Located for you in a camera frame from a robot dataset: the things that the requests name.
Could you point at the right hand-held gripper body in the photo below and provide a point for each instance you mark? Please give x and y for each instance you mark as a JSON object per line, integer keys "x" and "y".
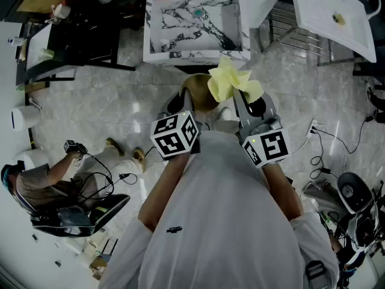
{"x": 267, "y": 146}

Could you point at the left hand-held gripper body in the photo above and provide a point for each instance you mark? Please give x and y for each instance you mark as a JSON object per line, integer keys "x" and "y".
{"x": 171, "y": 137}

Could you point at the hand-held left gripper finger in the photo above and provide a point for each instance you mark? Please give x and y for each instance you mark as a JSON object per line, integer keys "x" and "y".
{"x": 186, "y": 101}
{"x": 171, "y": 104}

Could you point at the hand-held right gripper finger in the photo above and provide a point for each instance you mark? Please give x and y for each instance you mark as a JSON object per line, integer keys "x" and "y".
{"x": 266, "y": 108}
{"x": 243, "y": 110}

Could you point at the brown round bowl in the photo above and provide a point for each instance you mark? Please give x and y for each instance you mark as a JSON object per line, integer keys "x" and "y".
{"x": 200, "y": 92}

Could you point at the yellow cloth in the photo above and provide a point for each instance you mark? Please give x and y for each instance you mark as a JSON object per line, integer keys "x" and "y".
{"x": 228, "y": 77}

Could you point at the person's left forearm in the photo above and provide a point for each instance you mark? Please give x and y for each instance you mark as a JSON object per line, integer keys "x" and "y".
{"x": 162, "y": 197}

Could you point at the person's right forearm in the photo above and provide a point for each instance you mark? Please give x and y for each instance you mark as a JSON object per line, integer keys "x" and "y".
{"x": 282, "y": 194}

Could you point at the person's white shoe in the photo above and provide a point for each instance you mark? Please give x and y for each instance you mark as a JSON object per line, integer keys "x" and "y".
{"x": 225, "y": 114}

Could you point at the white power strip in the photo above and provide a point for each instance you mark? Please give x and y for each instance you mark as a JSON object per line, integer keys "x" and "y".
{"x": 311, "y": 128}

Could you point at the marble sink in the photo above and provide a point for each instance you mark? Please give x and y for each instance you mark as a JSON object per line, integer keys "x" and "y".
{"x": 180, "y": 26}

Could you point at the person's white shirt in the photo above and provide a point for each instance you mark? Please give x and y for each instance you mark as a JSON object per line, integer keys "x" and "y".
{"x": 222, "y": 221}

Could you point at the teal sink drain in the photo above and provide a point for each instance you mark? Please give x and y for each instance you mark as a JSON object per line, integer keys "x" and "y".
{"x": 198, "y": 12}

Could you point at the black and white oval device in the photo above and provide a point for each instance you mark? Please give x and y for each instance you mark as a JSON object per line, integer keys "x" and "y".
{"x": 353, "y": 191}

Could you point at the black metal table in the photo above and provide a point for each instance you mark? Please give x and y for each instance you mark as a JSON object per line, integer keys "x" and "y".
{"x": 87, "y": 41}

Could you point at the white sink basin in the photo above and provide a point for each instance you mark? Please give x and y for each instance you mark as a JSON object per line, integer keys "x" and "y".
{"x": 319, "y": 17}

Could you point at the black wheeled equipment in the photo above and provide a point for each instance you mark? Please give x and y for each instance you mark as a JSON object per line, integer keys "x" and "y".
{"x": 365, "y": 230}

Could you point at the black office chair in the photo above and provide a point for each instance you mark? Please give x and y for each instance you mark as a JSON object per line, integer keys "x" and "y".
{"x": 72, "y": 221}

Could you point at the pale green plastic cup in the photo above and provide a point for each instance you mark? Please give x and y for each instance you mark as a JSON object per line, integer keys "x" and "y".
{"x": 47, "y": 54}

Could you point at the plain white bin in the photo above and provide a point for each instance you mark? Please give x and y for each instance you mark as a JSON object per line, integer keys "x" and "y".
{"x": 31, "y": 158}

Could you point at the white mug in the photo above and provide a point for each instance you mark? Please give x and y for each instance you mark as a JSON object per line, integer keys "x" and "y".
{"x": 62, "y": 11}

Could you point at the white rectangular basin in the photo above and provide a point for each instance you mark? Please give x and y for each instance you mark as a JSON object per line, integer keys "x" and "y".
{"x": 37, "y": 47}

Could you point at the white bin with dark stripe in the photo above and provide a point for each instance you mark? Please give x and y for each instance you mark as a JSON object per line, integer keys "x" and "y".
{"x": 25, "y": 118}

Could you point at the small brown cardboard box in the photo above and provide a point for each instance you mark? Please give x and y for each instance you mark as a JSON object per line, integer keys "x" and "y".
{"x": 99, "y": 266}

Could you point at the steel rack frame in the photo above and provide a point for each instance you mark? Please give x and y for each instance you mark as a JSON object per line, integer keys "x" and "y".
{"x": 288, "y": 38}

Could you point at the white tubular frame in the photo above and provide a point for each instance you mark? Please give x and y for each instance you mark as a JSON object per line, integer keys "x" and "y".
{"x": 377, "y": 3}

